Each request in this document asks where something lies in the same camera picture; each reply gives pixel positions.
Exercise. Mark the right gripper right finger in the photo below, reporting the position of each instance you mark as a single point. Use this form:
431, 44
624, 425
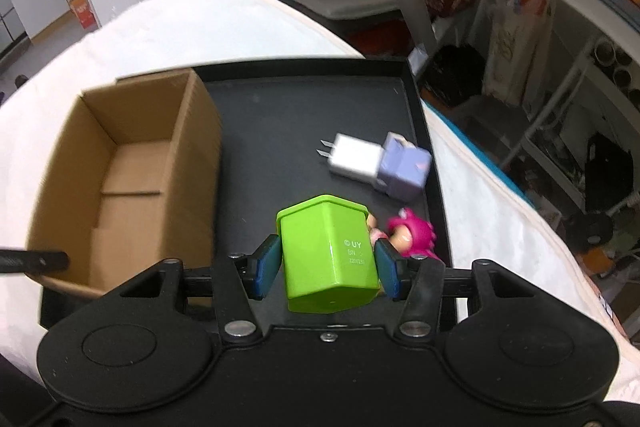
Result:
396, 273

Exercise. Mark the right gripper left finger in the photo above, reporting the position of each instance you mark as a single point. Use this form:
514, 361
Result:
258, 271

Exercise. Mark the pink haired doll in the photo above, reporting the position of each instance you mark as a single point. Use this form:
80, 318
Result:
412, 236

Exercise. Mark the brown haired small doll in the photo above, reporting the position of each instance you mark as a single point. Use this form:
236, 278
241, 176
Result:
375, 234

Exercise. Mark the green plastic box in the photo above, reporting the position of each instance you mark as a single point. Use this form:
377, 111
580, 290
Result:
328, 259

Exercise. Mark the lavender toy block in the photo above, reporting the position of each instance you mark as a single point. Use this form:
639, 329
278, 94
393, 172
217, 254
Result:
403, 169

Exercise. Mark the white charger plug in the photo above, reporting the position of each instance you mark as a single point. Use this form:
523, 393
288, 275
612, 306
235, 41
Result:
352, 157

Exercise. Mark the black tray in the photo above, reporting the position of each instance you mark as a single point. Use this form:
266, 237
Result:
274, 115

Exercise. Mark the cardboard box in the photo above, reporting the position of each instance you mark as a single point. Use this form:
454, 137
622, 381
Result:
132, 180

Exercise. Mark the orange carton on floor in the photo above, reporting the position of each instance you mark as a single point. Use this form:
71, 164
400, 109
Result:
83, 12

